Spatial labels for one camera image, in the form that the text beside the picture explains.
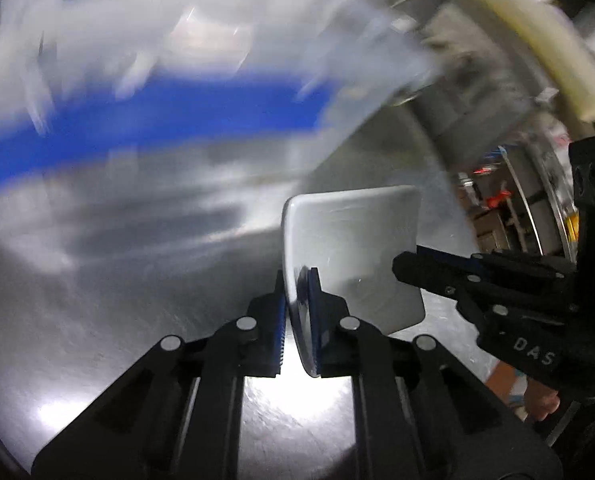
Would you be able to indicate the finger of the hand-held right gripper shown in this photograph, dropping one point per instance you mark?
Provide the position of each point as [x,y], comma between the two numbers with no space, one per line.
[422,275]
[522,262]

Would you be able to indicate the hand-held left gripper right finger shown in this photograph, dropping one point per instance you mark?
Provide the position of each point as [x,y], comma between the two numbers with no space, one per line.
[315,330]

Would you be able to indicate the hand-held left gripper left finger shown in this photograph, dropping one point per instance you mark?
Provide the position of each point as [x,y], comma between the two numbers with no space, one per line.
[280,340]

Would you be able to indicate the white square plate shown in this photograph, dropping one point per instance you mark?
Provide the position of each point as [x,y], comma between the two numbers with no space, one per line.
[347,240]

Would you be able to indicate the clear plastic container blue stripes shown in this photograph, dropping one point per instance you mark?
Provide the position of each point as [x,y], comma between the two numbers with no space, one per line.
[177,110]

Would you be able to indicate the person's right hand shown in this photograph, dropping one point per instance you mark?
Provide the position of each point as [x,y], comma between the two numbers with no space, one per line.
[542,402]

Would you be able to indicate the cluttered shelf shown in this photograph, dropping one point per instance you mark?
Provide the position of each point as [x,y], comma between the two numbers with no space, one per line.
[517,205]

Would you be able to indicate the cream curved object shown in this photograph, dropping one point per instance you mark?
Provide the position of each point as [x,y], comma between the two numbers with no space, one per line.
[552,50]

